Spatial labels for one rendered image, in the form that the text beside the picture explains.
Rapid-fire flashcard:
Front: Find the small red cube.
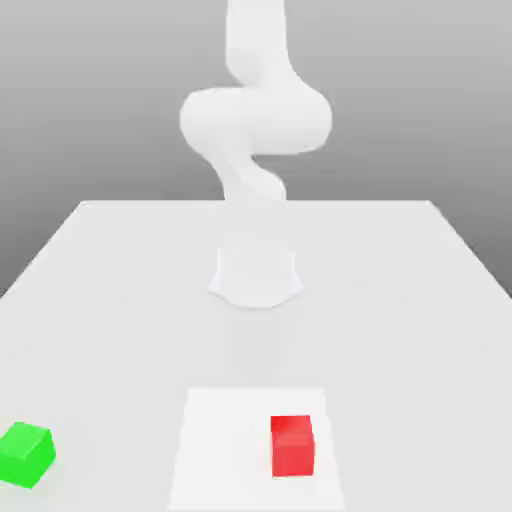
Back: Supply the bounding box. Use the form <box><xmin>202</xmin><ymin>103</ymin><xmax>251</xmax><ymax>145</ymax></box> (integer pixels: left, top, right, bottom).
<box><xmin>270</xmin><ymin>414</ymin><xmax>316</xmax><ymax>479</ymax></box>

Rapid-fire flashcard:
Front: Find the small green cube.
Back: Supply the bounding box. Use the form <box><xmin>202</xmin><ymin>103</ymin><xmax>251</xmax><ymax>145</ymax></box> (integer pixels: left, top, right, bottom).
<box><xmin>0</xmin><ymin>420</ymin><xmax>57</xmax><ymax>490</ymax></box>

